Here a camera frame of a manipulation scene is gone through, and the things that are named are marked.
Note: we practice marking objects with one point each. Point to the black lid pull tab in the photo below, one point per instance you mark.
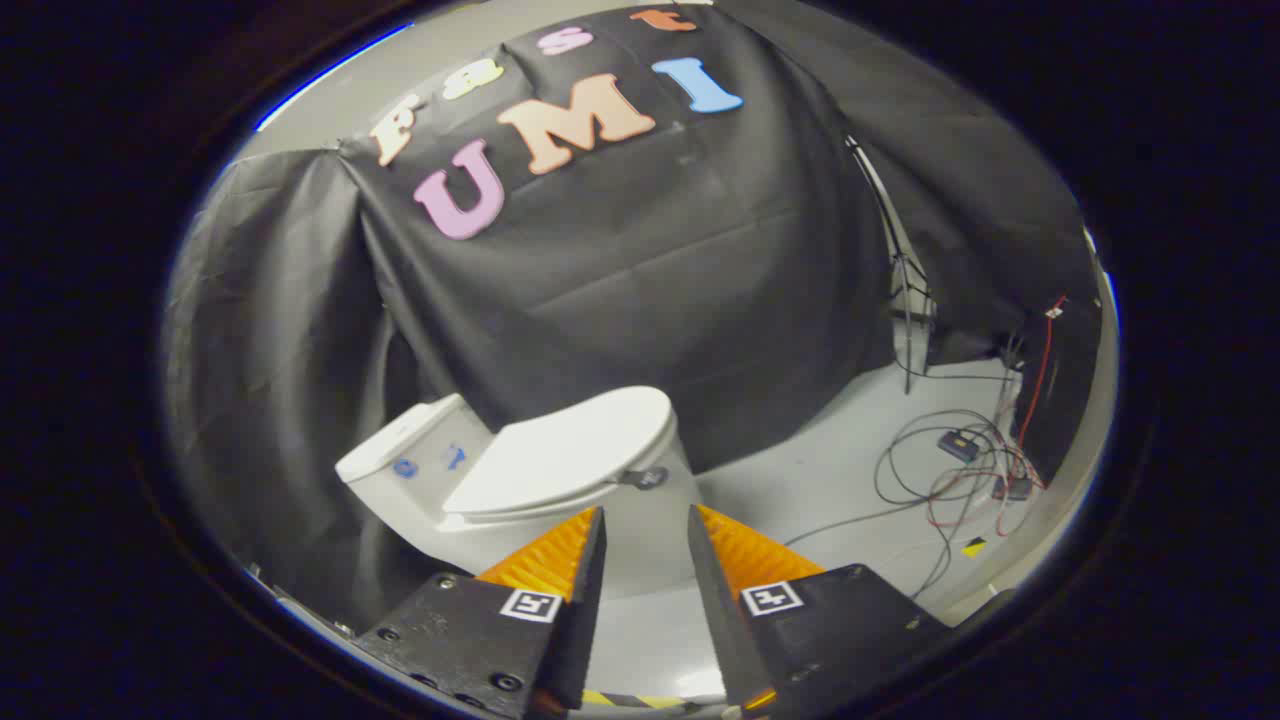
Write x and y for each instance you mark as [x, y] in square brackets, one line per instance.
[646, 478]

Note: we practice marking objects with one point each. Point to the small dark adapter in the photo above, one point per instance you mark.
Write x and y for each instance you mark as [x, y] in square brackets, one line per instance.
[1014, 489]

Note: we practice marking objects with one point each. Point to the small dark blue device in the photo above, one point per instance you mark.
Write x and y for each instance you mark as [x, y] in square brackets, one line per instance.
[958, 444]

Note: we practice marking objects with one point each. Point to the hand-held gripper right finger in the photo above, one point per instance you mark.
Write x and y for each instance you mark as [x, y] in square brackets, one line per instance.
[715, 610]

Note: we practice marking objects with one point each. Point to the black backdrop cloth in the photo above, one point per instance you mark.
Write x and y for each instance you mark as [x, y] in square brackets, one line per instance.
[640, 260]

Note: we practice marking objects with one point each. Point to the white toilet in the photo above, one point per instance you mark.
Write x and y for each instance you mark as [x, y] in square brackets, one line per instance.
[420, 470]

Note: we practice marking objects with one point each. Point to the yellow tape piece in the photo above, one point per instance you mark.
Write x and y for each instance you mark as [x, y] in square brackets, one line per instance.
[974, 547]

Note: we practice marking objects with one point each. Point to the black light stand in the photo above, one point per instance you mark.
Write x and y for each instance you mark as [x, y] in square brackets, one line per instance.
[900, 270]

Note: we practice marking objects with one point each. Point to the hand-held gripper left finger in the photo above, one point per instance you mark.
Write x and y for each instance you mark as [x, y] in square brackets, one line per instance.
[585, 600]

